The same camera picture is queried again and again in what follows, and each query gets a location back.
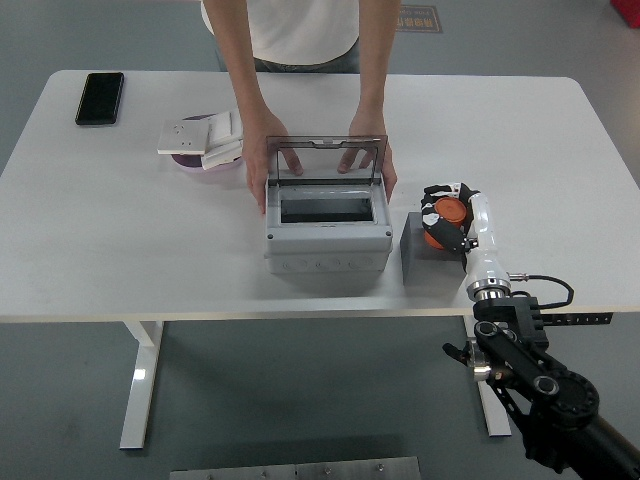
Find dark floor sign yellow text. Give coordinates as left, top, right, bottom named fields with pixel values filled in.
left=394, top=4, right=444, bottom=35

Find white switch panel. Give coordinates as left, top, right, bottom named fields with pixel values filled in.
left=207, top=108, right=246, bottom=147

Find person's right hand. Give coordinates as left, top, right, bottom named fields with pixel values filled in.
left=241, top=110, right=305, bottom=215

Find white table leg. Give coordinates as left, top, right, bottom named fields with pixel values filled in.
left=462, top=315, right=512, bottom=438
left=119, top=320, right=166, bottom=450

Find person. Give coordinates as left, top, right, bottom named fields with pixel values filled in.
left=200, top=0, right=362, bottom=75

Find red object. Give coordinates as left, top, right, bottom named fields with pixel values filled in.
left=610, top=0, right=640, bottom=29

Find white panel with grey edge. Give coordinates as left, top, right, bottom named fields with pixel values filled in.
left=201, top=141, right=245, bottom=171

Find orange cylindrical battery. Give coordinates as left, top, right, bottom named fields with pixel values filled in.
left=424, top=197, right=470, bottom=251

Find grey block holder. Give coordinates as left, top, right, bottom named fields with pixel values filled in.
left=401, top=211, right=471, bottom=286

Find purple bowl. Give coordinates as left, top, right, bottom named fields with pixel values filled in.
left=171, top=114, right=245, bottom=174

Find black smartphone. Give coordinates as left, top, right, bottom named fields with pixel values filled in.
left=74, top=71, right=125, bottom=126

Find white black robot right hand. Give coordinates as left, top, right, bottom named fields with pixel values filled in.
left=419, top=182, right=512, bottom=294

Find grey electrical enclosure box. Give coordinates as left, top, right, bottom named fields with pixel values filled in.
left=263, top=174, right=394, bottom=275

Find person's left hand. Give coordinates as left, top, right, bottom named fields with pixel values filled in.
left=337, top=112, right=399, bottom=204

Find smoky transparent box lid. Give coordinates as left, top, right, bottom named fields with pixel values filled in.
left=265, top=134, right=390, bottom=187

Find grey metal plate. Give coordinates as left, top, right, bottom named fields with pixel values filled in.
left=169, top=456, right=422, bottom=480

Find white socket panel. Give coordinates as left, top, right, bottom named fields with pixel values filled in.
left=156, top=119, right=213, bottom=156

